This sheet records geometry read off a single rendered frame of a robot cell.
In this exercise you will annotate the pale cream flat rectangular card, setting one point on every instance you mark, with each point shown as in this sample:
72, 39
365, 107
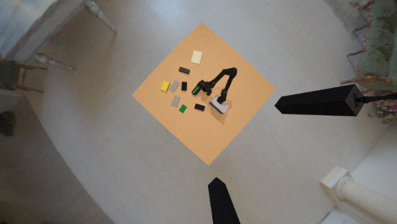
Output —
196, 57

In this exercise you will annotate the yellow rectangular block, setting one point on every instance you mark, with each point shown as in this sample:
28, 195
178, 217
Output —
165, 86

